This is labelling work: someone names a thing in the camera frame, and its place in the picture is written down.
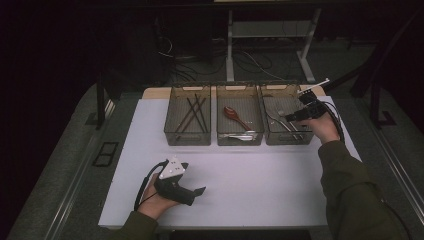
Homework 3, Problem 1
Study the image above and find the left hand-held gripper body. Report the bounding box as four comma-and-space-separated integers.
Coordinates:
154, 156, 196, 207

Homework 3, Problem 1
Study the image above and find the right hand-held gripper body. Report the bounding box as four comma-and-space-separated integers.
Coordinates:
296, 78, 331, 120

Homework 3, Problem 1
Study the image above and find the steel knife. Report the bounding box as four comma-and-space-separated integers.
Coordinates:
265, 109, 299, 140

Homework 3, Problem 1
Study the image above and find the smoky clear plastic bin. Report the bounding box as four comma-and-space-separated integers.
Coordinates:
163, 84, 212, 147
216, 83, 266, 147
259, 83, 318, 146

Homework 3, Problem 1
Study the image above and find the brown wooden chopstick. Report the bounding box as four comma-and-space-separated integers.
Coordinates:
175, 98, 207, 133
179, 101, 205, 135

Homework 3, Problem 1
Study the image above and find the black chopstick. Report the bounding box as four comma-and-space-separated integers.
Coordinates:
186, 97, 206, 133
194, 93, 209, 133

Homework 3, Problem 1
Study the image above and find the brown wooden spoon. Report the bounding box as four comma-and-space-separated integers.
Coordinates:
223, 106, 253, 132

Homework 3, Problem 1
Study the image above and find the person's left hand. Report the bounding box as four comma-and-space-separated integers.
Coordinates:
137, 174, 179, 221

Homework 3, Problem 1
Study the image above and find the person's right hand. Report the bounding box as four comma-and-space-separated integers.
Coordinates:
301, 114, 341, 145

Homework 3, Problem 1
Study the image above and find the black metal stand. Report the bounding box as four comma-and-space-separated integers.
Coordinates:
369, 83, 398, 130

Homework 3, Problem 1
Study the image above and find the white metal stand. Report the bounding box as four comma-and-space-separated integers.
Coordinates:
225, 9, 323, 84

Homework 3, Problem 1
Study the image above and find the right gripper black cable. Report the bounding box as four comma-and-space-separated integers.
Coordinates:
324, 100, 347, 144

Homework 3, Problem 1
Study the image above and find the tangle of floor cables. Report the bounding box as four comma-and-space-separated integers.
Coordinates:
156, 16, 284, 83

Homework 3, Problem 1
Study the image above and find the metal table rail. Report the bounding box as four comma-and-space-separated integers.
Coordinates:
373, 129, 424, 214
43, 99, 116, 240

